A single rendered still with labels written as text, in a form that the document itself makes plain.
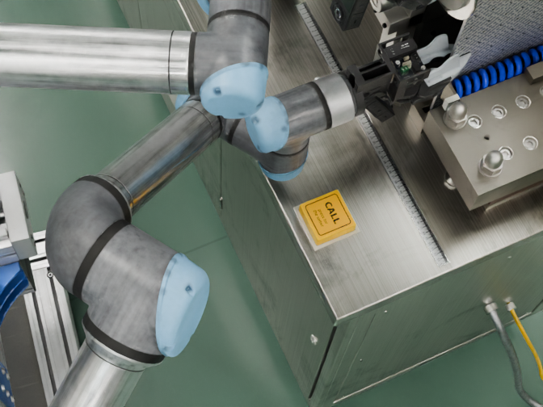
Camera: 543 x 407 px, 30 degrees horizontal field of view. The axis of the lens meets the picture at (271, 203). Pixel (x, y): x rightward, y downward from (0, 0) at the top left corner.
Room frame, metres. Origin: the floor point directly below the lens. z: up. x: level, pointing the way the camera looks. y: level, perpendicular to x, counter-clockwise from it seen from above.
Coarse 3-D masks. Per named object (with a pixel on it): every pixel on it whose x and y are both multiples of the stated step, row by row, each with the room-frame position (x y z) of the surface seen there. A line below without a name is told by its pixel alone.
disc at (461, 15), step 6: (438, 0) 0.89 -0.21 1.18; (468, 0) 0.84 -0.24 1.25; (474, 0) 0.83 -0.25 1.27; (444, 6) 0.88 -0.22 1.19; (468, 6) 0.84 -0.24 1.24; (474, 6) 0.83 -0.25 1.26; (450, 12) 0.86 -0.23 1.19; (456, 12) 0.86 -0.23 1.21; (462, 12) 0.85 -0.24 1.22; (468, 12) 0.84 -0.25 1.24; (456, 18) 0.85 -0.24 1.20; (462, 18) 0.84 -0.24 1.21
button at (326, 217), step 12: (336, 192) 0.68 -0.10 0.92; (312, 204) 0.65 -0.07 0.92; (324, 204) 0.66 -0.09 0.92; (336, 204) 0.66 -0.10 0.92; (312, 216) 0.63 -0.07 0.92; (324, 216) 0.63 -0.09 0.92; (336, 216) 0.64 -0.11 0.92; (348, 216) 0.64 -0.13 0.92; (312, 228) 0.61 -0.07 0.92; (324, 228) 0.61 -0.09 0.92; (336, 228) 0.62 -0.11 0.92; (348, 228) 0.62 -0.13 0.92; (324, 240) 0.60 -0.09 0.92
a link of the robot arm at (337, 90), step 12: (324, 84) 0.75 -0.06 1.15; (336, 84) 0.75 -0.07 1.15; (348, 84) 0.75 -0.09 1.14; (324, 96) 0.76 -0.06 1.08; (336, 96) 0.73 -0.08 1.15; (348, 96) 0.73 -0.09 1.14; (336, 108) 0.72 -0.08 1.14; (348, 108) 0.72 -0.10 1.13; (336, 120) 0.70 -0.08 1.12; (348, 120) 0.72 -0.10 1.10
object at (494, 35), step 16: (528, 0) 0.90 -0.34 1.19; (480, 16) 0.86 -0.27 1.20; (496, 16) 0.87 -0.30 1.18; (512, 16) 0.89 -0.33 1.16; (528, 16) 0.91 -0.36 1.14; (464, 32) 0.85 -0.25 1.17; (480, 32) 0.86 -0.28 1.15; (496, 32) 0.88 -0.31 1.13; (512, 32) 0.90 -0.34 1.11; (528, 32) 0.92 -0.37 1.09; (464, 48) 0.85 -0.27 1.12; (480, 48) 0.87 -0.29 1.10; (496, 48) 0.89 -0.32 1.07; (512, 48) 0.91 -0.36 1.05; (528, 48) 0.93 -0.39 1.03; (480, 64) 0.88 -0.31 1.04
